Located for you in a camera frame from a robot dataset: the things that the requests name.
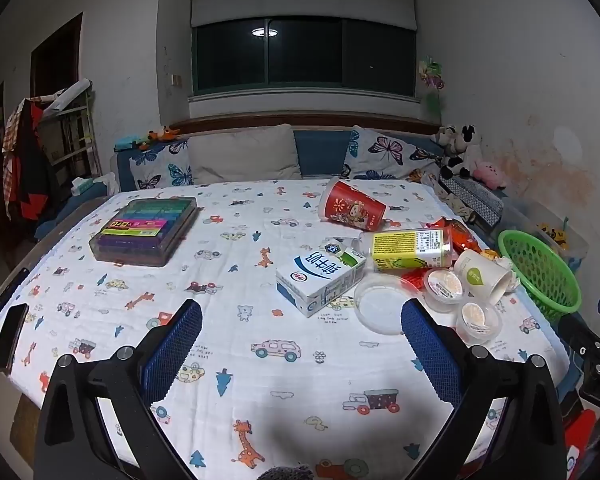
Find green plastic basket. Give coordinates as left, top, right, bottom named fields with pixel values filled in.
left=497, top=229, right=582, bottom=320

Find white paper cup green logo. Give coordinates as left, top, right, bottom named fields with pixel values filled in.
left=452, top=249, right=514, bottom=307

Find cartoon printed blanket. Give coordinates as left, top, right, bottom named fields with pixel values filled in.
left=0, top=178, right=571, bottom=480

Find dark window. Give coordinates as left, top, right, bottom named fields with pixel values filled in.
left=191, top=16, right=417, bottom=98

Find dark flat device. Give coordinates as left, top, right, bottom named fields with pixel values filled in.
left=0, top=267, right=31, bottom=316

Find clear round jar white lid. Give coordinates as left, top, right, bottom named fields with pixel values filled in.
left=353, top=275, right=418, bottom=336

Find yellow toy excavator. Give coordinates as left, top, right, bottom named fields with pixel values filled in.
left=537, top=222, right=568, bottom=248

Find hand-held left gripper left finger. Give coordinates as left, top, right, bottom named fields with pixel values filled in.
left=32, top=299, right=203, bottom=480

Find hanging red and black clothes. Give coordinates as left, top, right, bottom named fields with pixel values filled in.
left=0, top=97, right=61, bottom=221

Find clear jar with yellow label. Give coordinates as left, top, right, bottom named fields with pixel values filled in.
left=357, top=228, right=453, bottom=273

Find flower wall decoration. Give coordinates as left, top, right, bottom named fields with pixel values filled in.
left=418, top=56, right=447, bottom=113

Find clear box of coloured markers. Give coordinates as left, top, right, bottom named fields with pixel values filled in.
left=88, top=197, right=199, bottom=267

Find dark wooden door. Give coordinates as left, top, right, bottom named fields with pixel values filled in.
left=30, top=11, right=84, bottom=98

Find pink plush toy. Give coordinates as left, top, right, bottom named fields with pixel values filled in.
left=472, top=161, right=508, bottom=191

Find white and blue milk carton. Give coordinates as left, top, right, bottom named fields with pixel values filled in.
left=275, top=242, right=367, bottom=318

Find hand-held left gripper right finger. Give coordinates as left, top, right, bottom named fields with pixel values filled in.
left=401, top=299, right=567, bottom=480

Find spotted grey plush toy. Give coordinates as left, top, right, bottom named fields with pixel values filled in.
left=432, top=126, right=456, bottom=155

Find orange plush toy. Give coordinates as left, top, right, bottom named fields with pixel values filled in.
left=139, top=126, right=182, bottom=151

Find red spiky ball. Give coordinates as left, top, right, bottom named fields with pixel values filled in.
left=400, top=267, right=431, bottom=291

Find black and white cow plush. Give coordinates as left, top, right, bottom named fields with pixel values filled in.
left=450, top=124, right=483, bottom=180

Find black smartphone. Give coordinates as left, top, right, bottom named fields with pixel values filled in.
left=0, top=302, right=30, bottom=373

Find brown wooden headboard rail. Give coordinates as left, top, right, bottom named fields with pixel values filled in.
left=169, top=112, right=442, bottom=136

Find small butterfly print pillow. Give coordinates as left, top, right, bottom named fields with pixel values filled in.
left=129, top=140, right=193, bottom=191

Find beige pillow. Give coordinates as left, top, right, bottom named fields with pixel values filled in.
left=186, top=124, right=302, bottom=186

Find white shelf rack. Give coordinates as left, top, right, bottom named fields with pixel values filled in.
left=35, top=79, right=103, bottom=181

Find small clear pudding cup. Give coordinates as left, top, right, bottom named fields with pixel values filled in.
left=455, top=301, right=502, bottom=345
left=422, top=267, right=465, bottom=313

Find grey patterned cloth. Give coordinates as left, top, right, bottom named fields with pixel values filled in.
left=437, top=172, right=504, bottom=228

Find blue backrest cushion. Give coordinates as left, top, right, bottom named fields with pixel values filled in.
left=293, top=129, right=353, bottom=178

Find large butterfly print pillow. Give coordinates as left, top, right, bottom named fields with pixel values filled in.
left=342, top=125, right=443, bottom=181

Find orange red snack packet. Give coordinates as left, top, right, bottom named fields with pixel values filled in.
left=425, top=216, right=483, bottom=256

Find clear plastic storage bin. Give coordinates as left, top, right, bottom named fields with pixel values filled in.
left=500, top=195, right=588, bottom=271

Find red paper cup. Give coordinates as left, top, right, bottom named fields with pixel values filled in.
left=318, top=177, right=390, bottom=231

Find teal toy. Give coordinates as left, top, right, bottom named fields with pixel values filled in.
left=113, top=136, right=148, bottom=153

